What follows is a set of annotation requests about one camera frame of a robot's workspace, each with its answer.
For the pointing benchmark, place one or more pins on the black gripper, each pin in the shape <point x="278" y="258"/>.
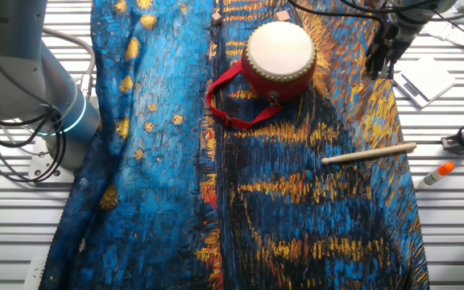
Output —
<point x="389" y="38"/>

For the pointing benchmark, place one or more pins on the wooden drumstick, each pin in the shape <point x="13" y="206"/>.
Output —
<point x="369" y="153"/>

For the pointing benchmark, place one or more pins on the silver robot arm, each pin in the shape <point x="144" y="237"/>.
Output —
<point x="18" y="68"/>

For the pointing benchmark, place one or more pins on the red drum white skin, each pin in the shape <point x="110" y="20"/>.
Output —
<point x="276" y="52"/>

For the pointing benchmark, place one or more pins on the silver digital scale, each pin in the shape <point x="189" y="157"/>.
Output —
<point x="427" y="78"/>

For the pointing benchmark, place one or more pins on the larger small wooden cube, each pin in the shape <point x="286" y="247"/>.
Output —
<point x="282" y="15"/>

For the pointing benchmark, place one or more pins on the white glue stick orange cap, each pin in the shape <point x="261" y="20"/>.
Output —
<point x="433" y="176"/>

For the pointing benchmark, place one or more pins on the tiny wooden cube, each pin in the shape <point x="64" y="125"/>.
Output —
<point x="216" y="18"/>

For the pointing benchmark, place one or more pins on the blue yellow painted cloth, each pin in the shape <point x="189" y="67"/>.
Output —
<point x="155" y="181"/>

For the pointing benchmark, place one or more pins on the white plastic strip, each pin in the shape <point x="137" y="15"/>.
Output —
<point x="34" y="274"/>

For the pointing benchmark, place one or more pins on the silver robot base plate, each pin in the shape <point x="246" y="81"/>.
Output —
<point x="42" y="165"/>

